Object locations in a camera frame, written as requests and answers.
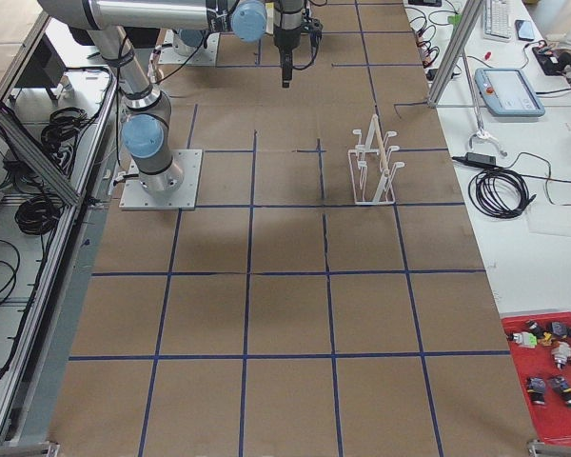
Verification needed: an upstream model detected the red parts tray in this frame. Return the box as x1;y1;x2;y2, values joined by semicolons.
502;311;571;447

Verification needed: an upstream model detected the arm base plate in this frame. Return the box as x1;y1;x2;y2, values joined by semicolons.
120;149;203;210
159;30;220;67

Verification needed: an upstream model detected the aluminium frame post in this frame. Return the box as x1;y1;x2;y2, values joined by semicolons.
427;0;483;108

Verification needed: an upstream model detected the white keyboard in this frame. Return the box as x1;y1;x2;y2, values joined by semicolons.
482;0;512;42

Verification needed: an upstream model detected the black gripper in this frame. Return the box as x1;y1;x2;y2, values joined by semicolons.
273;26;301;89

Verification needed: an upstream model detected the white wire cup rack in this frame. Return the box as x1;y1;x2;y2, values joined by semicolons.
346;114;405;206

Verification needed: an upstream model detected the black smartphone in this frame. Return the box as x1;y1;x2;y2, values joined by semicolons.
514;19;535;42

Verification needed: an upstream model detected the teach pendant tablet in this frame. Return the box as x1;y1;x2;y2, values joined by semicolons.
474;69;545;118

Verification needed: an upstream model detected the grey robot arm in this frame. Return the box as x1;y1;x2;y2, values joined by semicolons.
40;1;323;194

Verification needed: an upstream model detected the coiled black cable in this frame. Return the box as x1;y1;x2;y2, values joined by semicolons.
469;167;537;219

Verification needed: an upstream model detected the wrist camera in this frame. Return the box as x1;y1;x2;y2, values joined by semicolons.
303;17;323;49

